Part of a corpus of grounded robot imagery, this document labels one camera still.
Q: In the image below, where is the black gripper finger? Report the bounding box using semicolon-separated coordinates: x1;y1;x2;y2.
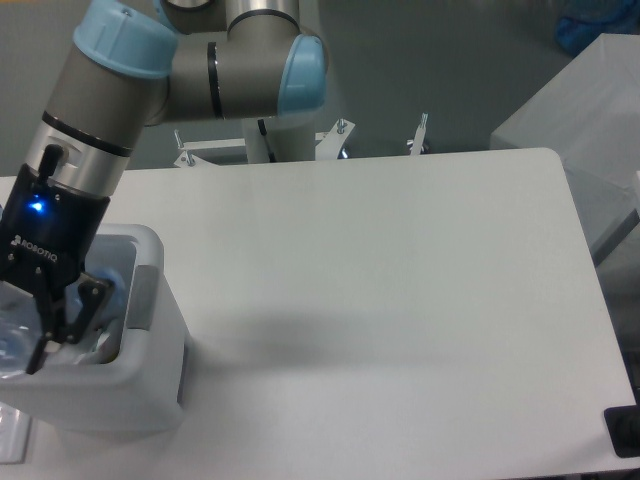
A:
25;272;114;375

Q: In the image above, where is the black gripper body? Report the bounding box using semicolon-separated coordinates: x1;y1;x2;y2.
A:
1;165;110;297

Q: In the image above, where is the clear plastic water bottle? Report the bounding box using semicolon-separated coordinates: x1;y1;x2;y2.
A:
1;267;131;379

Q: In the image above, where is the clear plastic wrapper trash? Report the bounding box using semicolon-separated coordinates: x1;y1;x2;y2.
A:
73;320;123;365

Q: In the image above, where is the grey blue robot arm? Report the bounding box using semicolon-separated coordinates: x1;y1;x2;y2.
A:
1;1;328;374

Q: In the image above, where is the white plastic trash can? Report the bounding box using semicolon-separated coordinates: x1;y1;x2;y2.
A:
1;224;190;432

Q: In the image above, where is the silver right clamp bolt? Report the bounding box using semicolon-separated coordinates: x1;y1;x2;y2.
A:
407;112;430;156

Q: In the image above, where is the grey covered side table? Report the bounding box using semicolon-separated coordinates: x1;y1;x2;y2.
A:
490;34;639;263

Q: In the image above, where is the blue plastic bag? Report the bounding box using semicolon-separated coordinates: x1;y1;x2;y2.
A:
554;0;639;57

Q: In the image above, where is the black device at table edge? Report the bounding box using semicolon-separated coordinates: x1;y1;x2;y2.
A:
604;405;639;458

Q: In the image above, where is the white left mounting bracket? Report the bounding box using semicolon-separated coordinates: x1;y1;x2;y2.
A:
173;129;247;168

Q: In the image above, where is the white mounting bracket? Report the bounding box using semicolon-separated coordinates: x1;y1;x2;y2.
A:
173;129;247;168
315;118;356;161

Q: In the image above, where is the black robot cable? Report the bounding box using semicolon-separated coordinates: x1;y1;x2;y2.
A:
256;118;278;163

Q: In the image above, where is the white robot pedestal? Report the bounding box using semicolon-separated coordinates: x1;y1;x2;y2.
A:
241;112;318;164

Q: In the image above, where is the white middle mounting bracket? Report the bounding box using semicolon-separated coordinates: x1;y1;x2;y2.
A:
315;118;356;161

